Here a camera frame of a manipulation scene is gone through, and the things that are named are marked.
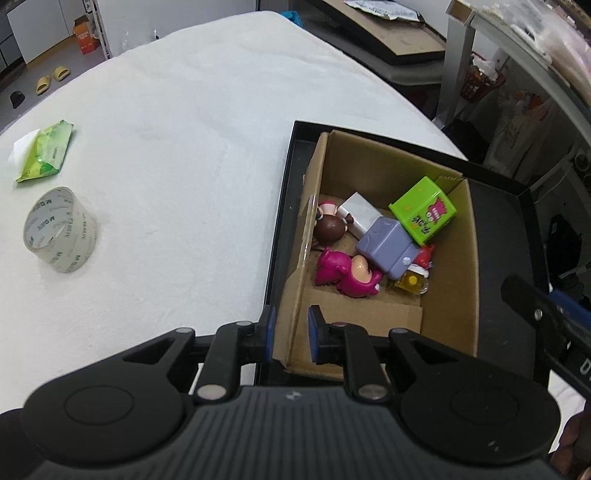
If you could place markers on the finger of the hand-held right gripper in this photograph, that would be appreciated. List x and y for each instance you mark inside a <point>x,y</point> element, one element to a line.
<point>545,304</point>

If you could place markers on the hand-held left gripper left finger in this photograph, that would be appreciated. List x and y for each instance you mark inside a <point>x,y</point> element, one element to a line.
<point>270,332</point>

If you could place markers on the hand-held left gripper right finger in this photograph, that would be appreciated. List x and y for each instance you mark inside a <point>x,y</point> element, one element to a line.
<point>315,334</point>

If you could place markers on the pink bear toy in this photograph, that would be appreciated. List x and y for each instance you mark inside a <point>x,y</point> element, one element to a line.
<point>337,270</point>

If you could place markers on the black tray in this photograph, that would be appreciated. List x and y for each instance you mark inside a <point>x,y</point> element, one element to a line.
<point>498,230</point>

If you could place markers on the cardboard box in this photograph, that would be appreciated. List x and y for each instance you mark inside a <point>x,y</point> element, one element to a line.
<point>452,300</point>

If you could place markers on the brown-haired doll figurine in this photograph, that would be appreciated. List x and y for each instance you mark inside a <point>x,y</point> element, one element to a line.
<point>330,228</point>

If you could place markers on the purple plastic box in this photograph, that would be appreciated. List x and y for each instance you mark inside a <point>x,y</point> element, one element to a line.
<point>385,244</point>

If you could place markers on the red and yellow toy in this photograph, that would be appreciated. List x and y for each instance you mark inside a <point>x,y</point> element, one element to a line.
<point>415,279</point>

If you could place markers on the white charger plug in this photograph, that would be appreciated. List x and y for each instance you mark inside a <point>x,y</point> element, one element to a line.
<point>362,210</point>

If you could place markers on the green toy box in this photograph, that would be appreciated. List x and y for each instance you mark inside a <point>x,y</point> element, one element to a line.
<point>422,207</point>

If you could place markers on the person's right hand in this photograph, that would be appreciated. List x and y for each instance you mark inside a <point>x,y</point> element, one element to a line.
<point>575,447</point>

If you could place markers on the white shelf unit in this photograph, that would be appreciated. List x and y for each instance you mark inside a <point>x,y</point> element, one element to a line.
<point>556,168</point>

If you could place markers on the white paper bag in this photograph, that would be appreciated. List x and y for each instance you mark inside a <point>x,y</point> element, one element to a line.
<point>519,134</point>

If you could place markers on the clear tape roll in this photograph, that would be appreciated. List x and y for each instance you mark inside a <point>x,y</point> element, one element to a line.
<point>69,251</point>

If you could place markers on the red basket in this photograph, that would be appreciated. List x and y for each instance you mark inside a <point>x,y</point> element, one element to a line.
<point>482,83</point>

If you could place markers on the green tissue pack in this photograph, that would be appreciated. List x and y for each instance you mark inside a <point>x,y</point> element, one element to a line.
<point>46,152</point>

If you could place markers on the yellow slipper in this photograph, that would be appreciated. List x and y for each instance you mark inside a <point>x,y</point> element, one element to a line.
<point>43,85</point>
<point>61,73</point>

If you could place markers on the small black object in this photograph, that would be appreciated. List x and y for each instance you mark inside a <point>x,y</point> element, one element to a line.
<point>17,99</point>

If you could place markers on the orange carton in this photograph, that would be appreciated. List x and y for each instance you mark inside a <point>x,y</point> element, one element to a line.
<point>86,37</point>

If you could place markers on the white cabinet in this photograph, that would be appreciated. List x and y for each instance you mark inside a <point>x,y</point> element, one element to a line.
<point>41,27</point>

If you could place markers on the white desk frame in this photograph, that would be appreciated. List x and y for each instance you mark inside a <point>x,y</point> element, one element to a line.
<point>461,55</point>

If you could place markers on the brown board with black frame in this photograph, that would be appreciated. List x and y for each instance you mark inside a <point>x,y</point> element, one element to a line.
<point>397,37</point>

